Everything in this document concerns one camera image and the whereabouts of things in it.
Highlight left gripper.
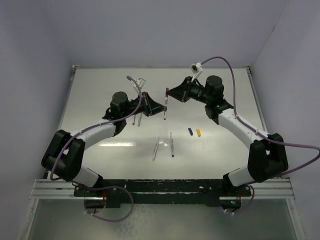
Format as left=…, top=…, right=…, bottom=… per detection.
left=121, top=91, right=166, bottom=118

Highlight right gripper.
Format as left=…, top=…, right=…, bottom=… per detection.
left=166, top=78, right=211, bottom=105

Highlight purple marker pen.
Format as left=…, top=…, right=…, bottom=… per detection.
left=163, top=96, right=169, bottom=120

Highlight green marker pen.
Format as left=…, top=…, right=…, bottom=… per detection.
left=137, top=113, right=143, bottom=127

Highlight yellow marker pen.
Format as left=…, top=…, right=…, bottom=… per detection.
left=152, top=136, right=160, bottom=162

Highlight yellow pen cap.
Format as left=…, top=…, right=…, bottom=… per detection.
left=196, top=128, right=201, bottom=137

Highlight purple pen cap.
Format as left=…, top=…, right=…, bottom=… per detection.
left=165, top=87, right=169, bottom=98

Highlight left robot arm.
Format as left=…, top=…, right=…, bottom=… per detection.
left=41, top=91, right=167, bottom=196

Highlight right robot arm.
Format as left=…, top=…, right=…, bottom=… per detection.
left=166, top=75, right=289, bottom=196

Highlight blue pen cap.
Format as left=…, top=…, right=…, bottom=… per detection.
left=188, top=128, right=193, bottom=136

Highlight blue marker pen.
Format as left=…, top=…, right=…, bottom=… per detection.
left=170, top=132, right=175, bottom=158

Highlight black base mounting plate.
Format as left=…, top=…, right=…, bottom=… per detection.
left=74, top=179, right=252, bottom=208

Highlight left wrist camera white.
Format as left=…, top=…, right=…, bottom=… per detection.
left=133, top=78, right=146, bottom=95

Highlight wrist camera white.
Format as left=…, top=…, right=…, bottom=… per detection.
left=133, top=78, right=146, bottom=95
left=190, top=62, right=203, bottom=81

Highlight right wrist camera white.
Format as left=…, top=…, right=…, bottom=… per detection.
left=190, top=62, right=203, bottom=81

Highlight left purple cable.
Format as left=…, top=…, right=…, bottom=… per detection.
left=49, top=75, right=148, bottom=222

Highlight purple cable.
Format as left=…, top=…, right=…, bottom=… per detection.
left=49, top=75, right=148, bottom=222
left=201, top=56, right=320, bottom=216

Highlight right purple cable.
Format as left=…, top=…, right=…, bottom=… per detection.
left=201, top=56, right=320, bottom=216

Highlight aluminium frame rail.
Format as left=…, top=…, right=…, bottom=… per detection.
left=29, top=178, right=295, bottom=200

